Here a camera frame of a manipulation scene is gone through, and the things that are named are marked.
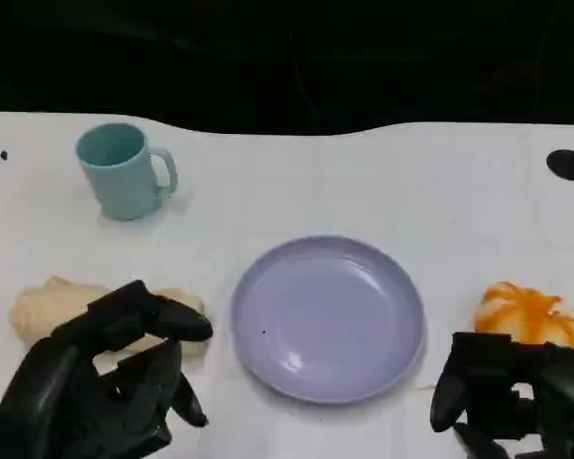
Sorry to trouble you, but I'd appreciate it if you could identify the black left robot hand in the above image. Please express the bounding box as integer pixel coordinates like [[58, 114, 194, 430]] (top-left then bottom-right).
[[0, 279, 214, 459]]

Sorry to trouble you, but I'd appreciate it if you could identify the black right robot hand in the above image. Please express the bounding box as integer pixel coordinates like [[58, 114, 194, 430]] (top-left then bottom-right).
[[430, 331, 574, 459]]

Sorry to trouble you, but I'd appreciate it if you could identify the pale beige toy bread roll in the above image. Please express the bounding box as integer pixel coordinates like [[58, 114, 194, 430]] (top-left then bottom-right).
[[8, 274, 212, 359]]

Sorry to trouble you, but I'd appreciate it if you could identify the orange striped toy bread roll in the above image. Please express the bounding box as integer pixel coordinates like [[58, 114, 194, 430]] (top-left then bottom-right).
[[474, 280, 574, 355]]

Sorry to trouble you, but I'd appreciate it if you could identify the pale green mug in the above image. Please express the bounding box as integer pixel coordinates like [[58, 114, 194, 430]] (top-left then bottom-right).
[[75, 121, 179, 222]]

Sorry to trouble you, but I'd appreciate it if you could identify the lilac plate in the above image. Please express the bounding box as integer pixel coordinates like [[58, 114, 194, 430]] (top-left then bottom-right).
[[230, 234, 428, 405]]

